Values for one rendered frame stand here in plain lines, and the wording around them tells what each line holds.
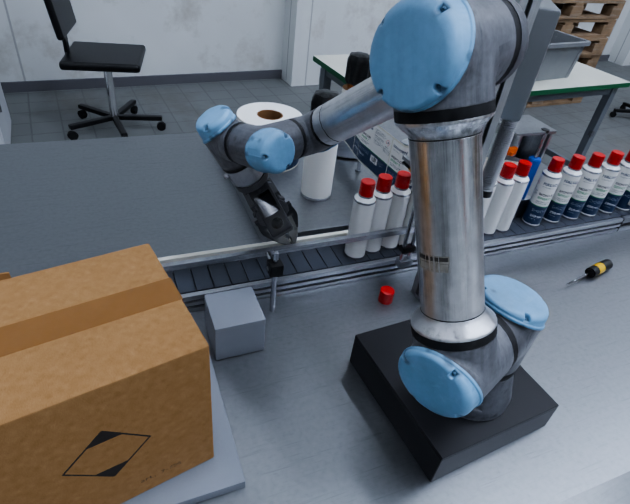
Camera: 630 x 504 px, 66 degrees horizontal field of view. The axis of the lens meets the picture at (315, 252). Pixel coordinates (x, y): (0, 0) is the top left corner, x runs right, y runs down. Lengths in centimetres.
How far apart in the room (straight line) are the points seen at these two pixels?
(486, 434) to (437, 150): 51
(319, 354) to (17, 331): 56
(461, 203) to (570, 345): 71
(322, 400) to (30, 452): 50
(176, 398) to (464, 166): 47
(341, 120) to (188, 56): 402
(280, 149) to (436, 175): 33
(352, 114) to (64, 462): 64
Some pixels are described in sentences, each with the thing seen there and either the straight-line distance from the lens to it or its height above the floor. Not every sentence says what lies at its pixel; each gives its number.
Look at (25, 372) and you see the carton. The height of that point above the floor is 112.
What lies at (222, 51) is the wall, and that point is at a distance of 489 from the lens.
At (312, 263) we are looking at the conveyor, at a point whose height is 88.
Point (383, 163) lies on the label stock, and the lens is 143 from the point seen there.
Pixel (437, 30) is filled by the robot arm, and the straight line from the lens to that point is 54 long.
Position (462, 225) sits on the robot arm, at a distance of 60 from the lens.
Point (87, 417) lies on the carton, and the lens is 65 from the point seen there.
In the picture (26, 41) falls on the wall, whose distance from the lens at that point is 465.
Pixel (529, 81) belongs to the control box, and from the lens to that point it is 97.
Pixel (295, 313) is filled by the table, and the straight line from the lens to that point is 109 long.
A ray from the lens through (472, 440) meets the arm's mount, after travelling 88.
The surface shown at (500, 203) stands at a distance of 135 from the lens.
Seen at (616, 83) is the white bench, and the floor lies 80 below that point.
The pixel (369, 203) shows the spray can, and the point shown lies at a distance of 109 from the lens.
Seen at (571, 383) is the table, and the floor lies 83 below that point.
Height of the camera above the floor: 160
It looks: 37 degrees down
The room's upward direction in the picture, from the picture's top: 8 degrees clockwise
